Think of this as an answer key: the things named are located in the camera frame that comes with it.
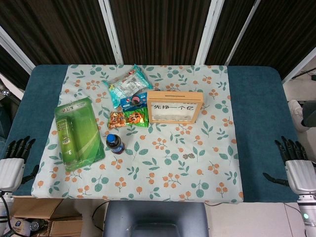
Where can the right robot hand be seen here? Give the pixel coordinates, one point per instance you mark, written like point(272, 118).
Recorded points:
point(301, 175)

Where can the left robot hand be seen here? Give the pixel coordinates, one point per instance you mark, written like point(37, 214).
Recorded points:
point(11, 172)

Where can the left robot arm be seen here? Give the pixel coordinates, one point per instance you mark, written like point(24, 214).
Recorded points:
point(4, 195)

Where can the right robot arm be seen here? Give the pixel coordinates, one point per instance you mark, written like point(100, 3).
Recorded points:
point(307, 212)

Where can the brown cardboard box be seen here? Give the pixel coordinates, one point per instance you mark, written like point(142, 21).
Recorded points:
point(44, 209)

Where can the white sneaker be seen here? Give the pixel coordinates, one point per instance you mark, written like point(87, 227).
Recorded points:
point(295, 111)

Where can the teal table cover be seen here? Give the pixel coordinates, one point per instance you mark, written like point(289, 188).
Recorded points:
point(259, 111)

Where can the green packaged tray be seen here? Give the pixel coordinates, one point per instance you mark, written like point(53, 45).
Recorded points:
point(81, 133)

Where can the cola bottle blue cap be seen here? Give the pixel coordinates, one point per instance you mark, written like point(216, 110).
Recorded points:
point(115, 145)

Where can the floral tablecloth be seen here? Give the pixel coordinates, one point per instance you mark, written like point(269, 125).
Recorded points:
point(172, 168)

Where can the orange green snack bag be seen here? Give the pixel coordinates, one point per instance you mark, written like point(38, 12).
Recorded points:
point(128, 118)

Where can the blue cookie box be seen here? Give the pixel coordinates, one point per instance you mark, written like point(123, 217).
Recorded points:
point(133, 101)

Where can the dark slatted partition screen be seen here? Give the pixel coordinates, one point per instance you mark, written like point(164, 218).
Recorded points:
point(271, 32)
point(160, 29)
point(61, 29)

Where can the teal snack bag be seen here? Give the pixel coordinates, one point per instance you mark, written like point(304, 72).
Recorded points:
point(128, 84)

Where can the wooden frame coin bank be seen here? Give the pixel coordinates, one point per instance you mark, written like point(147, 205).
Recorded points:
point(172, 97)

